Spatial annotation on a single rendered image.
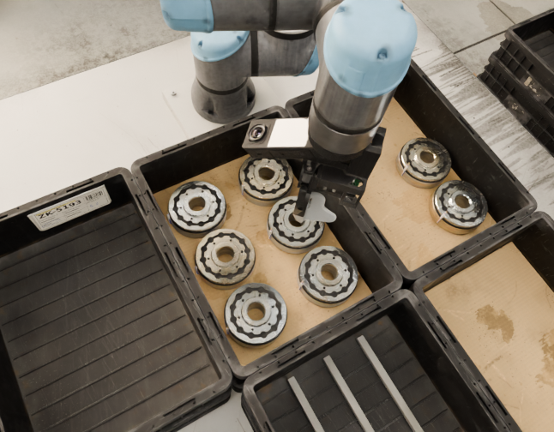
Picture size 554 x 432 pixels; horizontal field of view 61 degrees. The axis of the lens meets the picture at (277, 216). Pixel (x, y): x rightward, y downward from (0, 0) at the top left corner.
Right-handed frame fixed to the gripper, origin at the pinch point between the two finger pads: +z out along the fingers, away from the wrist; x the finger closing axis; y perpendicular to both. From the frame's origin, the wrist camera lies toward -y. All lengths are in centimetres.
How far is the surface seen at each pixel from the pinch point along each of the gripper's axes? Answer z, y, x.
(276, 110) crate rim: 8.2, -8.8, 20.2
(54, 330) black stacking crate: 15.4, -32.3, -27.0
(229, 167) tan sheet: 17.6, -15.2, 11.0
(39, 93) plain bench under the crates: 31, -67, 24
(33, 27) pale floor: 106, -138, 99
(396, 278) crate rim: 6.6, 17.8, -5.6
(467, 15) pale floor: 112, 56, 182
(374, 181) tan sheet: 18.0, 13.0, 17.0
